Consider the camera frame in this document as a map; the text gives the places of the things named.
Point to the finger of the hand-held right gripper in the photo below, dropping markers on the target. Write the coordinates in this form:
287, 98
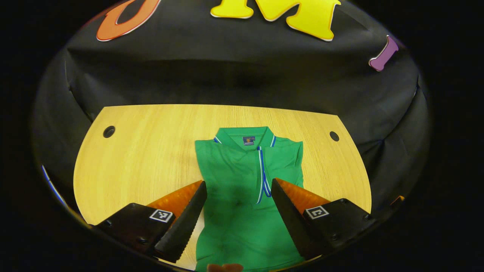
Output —
397, 200

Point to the green T-shirt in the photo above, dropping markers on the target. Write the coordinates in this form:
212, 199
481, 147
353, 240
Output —
234, 170

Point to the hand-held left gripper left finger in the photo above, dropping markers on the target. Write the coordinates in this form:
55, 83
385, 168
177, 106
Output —
187, 223

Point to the black backdrop cloth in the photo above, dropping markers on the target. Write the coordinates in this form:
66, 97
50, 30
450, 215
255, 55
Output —
227, 68

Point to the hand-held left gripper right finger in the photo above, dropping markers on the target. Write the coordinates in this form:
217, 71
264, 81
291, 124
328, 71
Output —
289, 219

